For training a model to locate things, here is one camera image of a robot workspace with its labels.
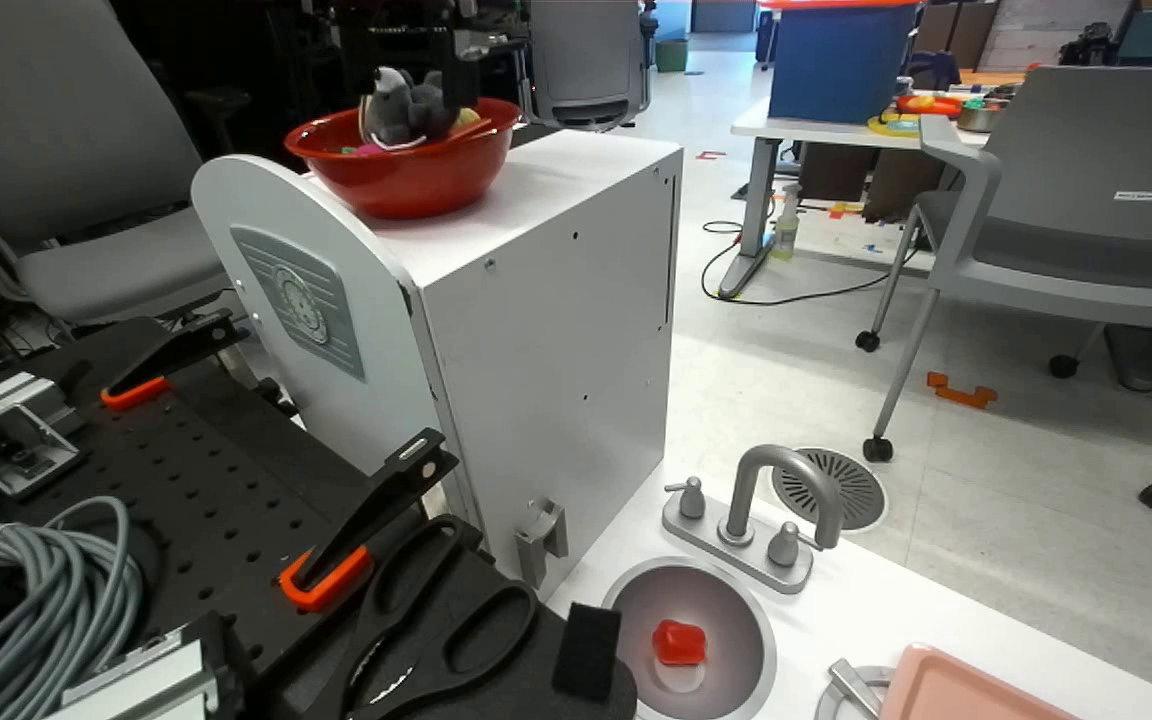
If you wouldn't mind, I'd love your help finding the gray plush toy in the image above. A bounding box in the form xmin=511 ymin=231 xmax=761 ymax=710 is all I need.
xmin=354 ymin=65 xmax=457 ymax=147

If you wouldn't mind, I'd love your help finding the white toy kitchen cabinet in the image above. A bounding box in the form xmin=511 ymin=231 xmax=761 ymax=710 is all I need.
xmin=192 ymin=132 xmax=683 ymax=587

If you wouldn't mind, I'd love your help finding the red plastic bowl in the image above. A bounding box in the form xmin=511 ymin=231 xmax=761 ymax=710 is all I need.
xmin=282 ymin=95 xmax=518 ymax=218

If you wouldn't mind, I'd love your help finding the yellow plush toy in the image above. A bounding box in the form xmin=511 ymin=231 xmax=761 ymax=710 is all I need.
xmin=446 ymin=109 xmax=486 ymax=139

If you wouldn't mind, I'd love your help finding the gray toy faucet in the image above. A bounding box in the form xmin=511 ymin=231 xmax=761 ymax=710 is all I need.
xmin=658 ymin=442 xmax=844 ymax=595

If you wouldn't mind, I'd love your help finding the red toy in sink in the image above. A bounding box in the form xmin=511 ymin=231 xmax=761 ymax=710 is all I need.
xmin=651 ymin=619 xmax=708 ymax=669

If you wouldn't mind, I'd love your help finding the pink toy in bowl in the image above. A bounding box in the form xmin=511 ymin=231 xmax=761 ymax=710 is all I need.
xmin=339 ymin=145 xmax=395 ymax=159

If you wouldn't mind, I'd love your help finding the gray toy sink basin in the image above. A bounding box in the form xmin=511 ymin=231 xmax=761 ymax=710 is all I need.
xmin=603 ymin=556 xmax=777 ymax=720

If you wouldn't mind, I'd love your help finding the white desk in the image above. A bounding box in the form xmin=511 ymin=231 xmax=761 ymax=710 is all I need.
xmin=715 ymin=103 xmax=926 ymax=300

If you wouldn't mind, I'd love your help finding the black sponge block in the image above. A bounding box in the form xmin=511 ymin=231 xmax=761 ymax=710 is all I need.
xmin=553 ymin=604 xmax=620 ymax=703

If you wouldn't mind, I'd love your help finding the white office chair background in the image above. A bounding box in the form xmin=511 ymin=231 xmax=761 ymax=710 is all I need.
xmin=528 ymin=0 xmax=649 ymax=128

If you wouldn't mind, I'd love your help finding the black orange clamp near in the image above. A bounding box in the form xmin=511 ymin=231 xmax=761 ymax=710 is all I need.
xmin=274 ymin=426 xmax=457 ymax=613

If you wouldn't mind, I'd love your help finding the black orange clamp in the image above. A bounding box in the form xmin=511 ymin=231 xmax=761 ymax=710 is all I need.
xmin=274 ymin=426 xmax=457 ymax=613
xmin=97 ymin=316 xmax=245 ymax=411

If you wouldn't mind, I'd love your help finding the black perforated board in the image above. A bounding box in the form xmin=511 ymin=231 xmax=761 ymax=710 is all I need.
xmin=0 ymin=319 xmax=374 ymax=720

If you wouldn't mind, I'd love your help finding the blue storage bin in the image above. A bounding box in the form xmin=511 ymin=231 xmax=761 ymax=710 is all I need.
xmin=765 ymin=0 xmax=916 ymax=124

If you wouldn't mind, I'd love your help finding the orange floor tape marker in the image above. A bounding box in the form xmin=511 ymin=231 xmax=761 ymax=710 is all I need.
xmin=922 ymin=372 xmax=999 ymax=411

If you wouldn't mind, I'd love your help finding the black orange clamp far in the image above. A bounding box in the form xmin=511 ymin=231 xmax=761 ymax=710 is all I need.
xmin=97 ymin=316 xmax=245 ymax=411

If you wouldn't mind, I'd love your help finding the pink tray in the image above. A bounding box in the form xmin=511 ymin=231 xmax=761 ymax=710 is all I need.
xmin=880 ymin=646 xmax=1071 ymax=720

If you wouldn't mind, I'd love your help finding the gray office chair right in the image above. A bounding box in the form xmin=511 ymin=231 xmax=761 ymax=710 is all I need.
xmin=860 ymin=65 xmax=1152 ymax=464

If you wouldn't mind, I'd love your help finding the gray office chair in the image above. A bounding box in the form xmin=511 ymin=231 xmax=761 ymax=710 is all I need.
xmin=0 ymin=0 xmax=228 ymax=322
xmin=860 ymin=65 xmax=1152 ymax=464

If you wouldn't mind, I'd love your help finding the gray office chair left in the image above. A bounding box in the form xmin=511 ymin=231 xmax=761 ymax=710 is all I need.
xmin=0 ymin=0 xmax=228 ymax=322

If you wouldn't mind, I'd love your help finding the black cable on floor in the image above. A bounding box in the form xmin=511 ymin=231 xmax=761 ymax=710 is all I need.
xmin=695 ymin=214 xmax=905 ymax=311

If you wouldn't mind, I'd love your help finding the gray coiled cable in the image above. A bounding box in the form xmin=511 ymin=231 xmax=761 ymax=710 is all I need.
xmin=0 ymin=492 xmax=146 ymax=720

